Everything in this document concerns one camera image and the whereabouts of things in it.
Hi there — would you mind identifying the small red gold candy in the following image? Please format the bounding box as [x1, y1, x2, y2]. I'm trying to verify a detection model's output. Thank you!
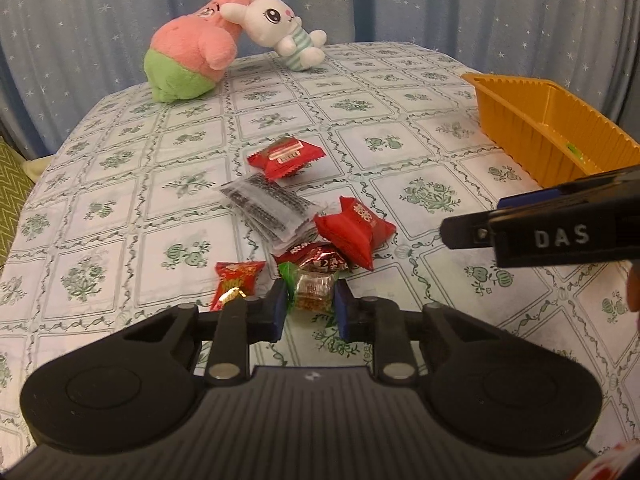
[210, 261, 266, 311]

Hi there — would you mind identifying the green red candy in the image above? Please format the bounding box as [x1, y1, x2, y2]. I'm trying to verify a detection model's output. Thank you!
[278, 262, 337, 313]

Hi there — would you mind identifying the dark red candy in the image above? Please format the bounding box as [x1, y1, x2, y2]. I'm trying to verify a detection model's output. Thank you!
[274, 242, 349, 273]

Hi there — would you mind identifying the red puffy snack packet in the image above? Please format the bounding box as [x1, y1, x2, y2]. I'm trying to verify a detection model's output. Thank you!
[314, 196, 396, 271]

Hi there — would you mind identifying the clear black snack packet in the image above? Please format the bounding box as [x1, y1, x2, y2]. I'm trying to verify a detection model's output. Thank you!
[218, 174, 326, 255]

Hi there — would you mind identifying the red jujube snack packet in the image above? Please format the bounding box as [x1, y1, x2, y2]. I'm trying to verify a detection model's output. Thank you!
[247, 136, 326, 181]

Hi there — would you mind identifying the person's right hand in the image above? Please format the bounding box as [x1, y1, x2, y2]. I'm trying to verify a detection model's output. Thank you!
[626, 260, 640, 312]

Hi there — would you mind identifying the orange plastic tray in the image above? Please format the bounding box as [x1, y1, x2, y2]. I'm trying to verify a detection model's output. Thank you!
[462, 73, 639, 188]

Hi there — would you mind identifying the green floral tablecloth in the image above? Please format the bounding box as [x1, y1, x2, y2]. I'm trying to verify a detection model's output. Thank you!
[1, 42, 639, 467]

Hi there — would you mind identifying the green zigzag cushion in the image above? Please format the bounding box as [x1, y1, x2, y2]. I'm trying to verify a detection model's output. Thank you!
[0, 140, 34, 268]

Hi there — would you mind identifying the pink star plush toy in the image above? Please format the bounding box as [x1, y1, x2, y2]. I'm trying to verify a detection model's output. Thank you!
[143, 0, 250, 103]

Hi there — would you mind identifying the white bunny plush toy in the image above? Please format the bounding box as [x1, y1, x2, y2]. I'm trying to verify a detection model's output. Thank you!
[220, 0, 326, 72]

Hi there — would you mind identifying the blue star curtain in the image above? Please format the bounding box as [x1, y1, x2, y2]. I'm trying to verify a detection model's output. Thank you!
[1, 0, 639, 158]

